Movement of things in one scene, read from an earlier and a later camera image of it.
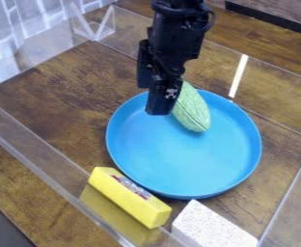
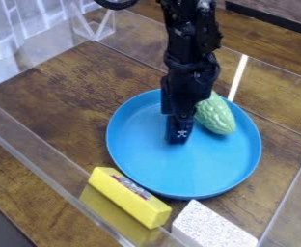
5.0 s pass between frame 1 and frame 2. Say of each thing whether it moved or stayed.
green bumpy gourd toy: moved
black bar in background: stayed
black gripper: moved
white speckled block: stayed
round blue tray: stayed
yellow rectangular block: stayed
